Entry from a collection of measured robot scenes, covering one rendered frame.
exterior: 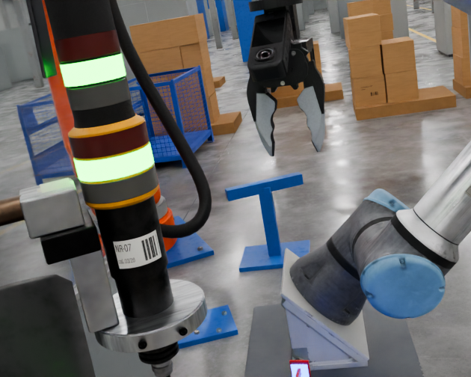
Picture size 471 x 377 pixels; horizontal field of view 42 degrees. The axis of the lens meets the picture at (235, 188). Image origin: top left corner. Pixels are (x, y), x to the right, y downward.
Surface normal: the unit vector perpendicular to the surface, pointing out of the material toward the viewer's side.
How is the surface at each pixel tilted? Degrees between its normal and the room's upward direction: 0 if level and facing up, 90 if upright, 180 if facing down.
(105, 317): 90
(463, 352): 0
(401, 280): 100
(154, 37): 90
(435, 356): 0
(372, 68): 90
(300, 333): 90
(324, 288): 65
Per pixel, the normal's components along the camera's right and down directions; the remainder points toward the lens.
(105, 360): 0.95, -0.08
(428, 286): -0.10, 0.47
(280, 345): -0.17, -0.94
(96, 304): 0.34, 0.22
